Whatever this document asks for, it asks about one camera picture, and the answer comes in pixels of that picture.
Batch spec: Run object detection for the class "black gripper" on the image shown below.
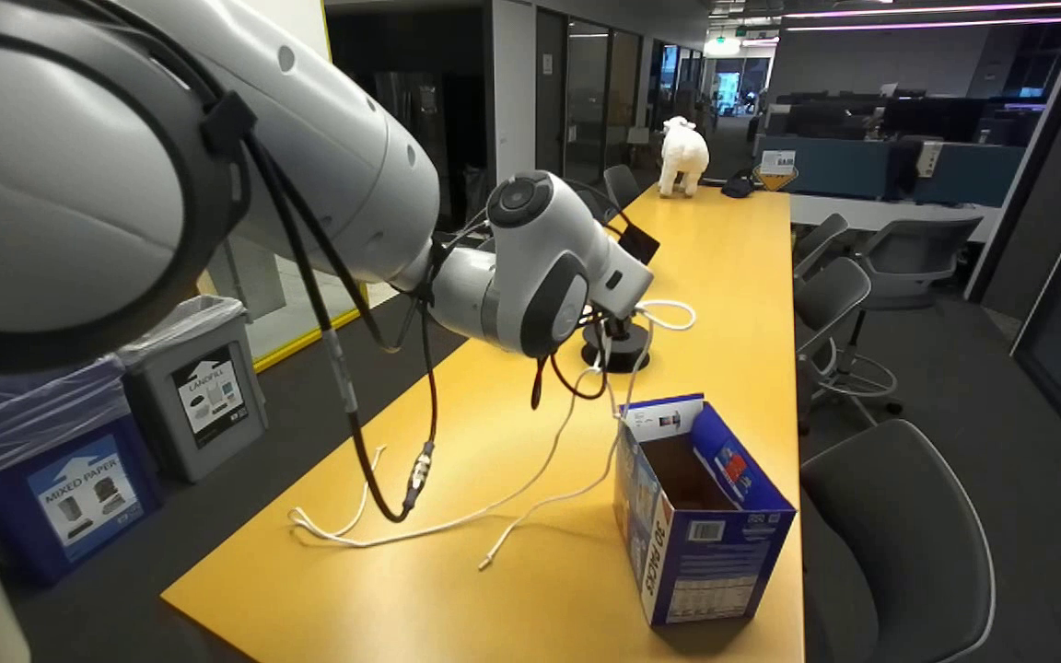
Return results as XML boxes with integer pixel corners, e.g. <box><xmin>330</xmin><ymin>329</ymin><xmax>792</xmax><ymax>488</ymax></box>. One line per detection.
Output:
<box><xmin>580</xmin><ymin>301</ymin><xmax>655</xmax><ymax>371</ymax></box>

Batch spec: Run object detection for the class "long white rope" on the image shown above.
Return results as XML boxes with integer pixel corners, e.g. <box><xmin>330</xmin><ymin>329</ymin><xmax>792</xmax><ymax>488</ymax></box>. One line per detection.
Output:
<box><xmin>306</xmin><ymin>296</ymin><xmax>705</xmax><ymax>573</ymax></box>

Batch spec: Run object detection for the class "short white rope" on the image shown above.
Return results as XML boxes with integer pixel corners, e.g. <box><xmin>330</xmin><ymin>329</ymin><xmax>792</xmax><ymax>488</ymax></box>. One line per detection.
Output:
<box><xmin>286</xmin><ymin>484</ymin><xmax>376</xmax><ymax>550</ymax></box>

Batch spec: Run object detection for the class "blue snack pack box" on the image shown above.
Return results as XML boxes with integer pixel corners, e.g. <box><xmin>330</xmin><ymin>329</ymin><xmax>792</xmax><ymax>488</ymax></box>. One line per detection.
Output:
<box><xmin>610</xmin><ymin>395</ymin><xmax>798</xmax><ymax>632</ymax></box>

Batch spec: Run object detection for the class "small white yellow box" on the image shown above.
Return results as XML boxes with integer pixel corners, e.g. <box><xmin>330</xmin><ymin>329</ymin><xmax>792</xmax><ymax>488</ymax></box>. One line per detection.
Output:
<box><xmin>753</xmin><ymin>147</ymin><xmax>798</xmax><ymax>194</ymax></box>

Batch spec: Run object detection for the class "open laptop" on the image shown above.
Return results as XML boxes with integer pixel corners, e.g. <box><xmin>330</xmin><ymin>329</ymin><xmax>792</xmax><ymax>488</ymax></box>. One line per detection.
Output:
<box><xmin>614</xmin><ymin>216</ymin><xmax>662</xmax><ymax>267</ymax></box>

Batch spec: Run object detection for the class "white plush animal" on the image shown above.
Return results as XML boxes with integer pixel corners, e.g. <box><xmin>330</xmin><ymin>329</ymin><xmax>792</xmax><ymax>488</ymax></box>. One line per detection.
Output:
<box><xmin>655</xmin><ymin>113</ymin><xmax>715</xmax><ymax>200</ymax></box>

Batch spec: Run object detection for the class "white table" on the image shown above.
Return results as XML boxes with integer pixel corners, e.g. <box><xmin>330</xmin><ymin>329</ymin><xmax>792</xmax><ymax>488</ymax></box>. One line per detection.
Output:
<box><xmin>786</xmin><ymin>193</ymin><xmax>1002</xmax><ymax>234</ymax></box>

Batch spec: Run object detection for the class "blue office partition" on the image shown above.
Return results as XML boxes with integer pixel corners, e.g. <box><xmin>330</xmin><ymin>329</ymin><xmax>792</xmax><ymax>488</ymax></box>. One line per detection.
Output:
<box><xmin>755</xmin><ymin>128</ymin><xmax>1027</xmax><ymax>211</ymax></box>

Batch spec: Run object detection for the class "large black office chair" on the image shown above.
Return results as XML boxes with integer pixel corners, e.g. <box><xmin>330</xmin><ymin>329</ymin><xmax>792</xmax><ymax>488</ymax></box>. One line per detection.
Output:
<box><xmin>798</xmin><ymin>417</ymin><xmax>1002</xmax><ymax>663</ymax></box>

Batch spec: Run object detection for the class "grey waste bin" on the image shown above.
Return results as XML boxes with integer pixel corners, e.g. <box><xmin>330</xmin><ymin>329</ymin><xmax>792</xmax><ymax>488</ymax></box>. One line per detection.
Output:
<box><xmin>118</xmin><ymin>291</ymin><xmax>274</xmax><ymax>485</ymax></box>

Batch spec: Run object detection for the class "blue recycling bin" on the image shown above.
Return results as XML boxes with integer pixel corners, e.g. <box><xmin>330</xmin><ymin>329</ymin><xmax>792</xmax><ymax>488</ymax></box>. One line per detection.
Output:
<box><xmin>0</xmin><ymin>353</ymin><xmax>171</xmax><ymax>588</ymax></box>

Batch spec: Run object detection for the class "black robot cable with connector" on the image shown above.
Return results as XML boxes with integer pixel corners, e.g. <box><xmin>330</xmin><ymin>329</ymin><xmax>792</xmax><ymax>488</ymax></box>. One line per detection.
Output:
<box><xmin>197</xmin><ymin>88</ymin><xmax>614</xmax><ymax>529</ymax></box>

